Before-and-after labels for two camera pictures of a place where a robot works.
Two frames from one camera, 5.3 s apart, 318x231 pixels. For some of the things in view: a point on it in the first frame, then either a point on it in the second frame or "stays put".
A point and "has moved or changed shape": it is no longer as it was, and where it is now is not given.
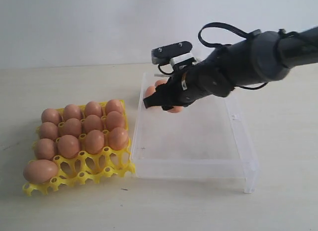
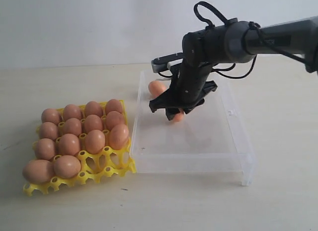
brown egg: x=69 y=146 stays put
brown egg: x=39 y=171 stays put
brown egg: x=72 y=126 stays put
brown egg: x=176 y=109 has moved or changed shape
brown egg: x=48 y=130 stays put
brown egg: x=158 y=82 → x=67 y=167
